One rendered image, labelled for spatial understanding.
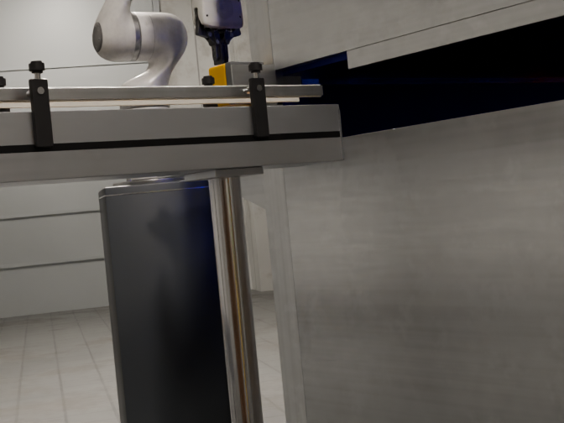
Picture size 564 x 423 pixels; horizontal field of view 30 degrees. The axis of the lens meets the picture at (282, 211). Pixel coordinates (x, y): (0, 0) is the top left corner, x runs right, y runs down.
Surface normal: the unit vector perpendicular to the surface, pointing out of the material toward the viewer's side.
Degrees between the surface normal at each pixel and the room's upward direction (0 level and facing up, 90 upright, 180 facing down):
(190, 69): 90
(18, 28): 90
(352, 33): 90
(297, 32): 90
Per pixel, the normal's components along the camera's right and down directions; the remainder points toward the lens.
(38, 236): 0.22, -0.02
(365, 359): -0.80, 0.08
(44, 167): 0.59, -0.05
